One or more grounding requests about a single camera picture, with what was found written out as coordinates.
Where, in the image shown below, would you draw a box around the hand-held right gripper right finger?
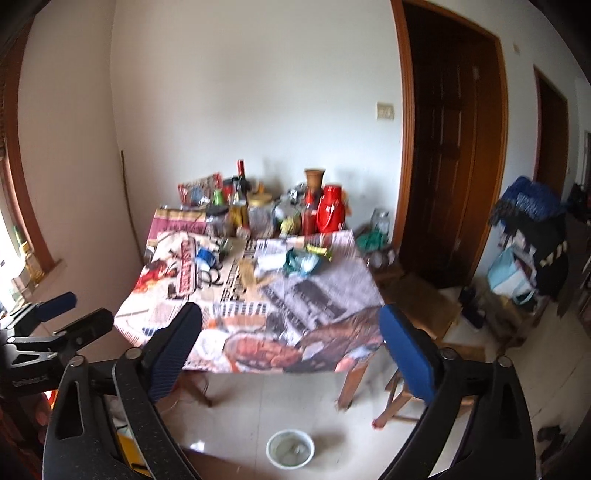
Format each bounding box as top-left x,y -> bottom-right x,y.
379,305 -> 539,480

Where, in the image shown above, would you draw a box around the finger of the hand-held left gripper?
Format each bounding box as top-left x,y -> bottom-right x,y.
9,308 -> 115,366
0,291 -> 78,335

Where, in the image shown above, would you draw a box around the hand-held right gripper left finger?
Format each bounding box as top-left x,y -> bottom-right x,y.
42,302 -> 204,480

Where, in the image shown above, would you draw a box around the yellow bin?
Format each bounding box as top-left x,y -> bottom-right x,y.
116,424 -> 149,472

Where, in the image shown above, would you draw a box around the wooden stool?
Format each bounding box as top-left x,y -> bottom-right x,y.
382,273 -> 463,343
373,342 -> 485,429

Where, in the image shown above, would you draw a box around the yellow bottles on sill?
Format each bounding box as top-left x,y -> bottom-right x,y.
13,225 -> 38,278

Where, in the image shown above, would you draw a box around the blue cup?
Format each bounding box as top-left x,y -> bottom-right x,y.
196,248 -> 218,274

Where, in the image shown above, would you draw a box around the green cloth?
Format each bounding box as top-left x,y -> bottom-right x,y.
358,231 -> 387,253

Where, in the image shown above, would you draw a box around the light blue bag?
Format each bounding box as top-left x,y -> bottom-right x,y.
487,247 -> 537,302

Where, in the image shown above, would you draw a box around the printed newspaper tablecloth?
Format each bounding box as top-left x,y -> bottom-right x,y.
113,205 -> 386,374

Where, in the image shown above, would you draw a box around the teal snack bag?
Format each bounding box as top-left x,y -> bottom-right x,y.
284,249 -> 322,277

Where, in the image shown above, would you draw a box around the white bowl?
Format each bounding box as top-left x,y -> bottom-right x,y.
266,429 -> 315,469

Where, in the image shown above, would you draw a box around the red thermos jug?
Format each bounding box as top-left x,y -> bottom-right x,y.
316,185 -> 347,234

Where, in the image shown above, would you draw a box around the red sauce bottle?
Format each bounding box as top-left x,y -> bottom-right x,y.
302,191 -> 319,234

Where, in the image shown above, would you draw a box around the yellow lid jar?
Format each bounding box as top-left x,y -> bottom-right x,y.
247,193 -> 274,239

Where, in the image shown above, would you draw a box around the blue cloth pile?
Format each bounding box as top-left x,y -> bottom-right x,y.
496,176 -> 567,228

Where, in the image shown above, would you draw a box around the brown clay vase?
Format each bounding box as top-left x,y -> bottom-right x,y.
305,168 -> 328,197

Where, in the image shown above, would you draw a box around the dark wine bottle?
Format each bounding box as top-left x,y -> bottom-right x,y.
233,159 -> 250,204

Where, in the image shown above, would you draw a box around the dark wooden door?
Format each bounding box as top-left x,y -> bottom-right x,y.
401,0 -> 505,278
533,67 -> 570,195

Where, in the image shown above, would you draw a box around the brown window frame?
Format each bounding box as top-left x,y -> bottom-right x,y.
0,18 -> 64,278

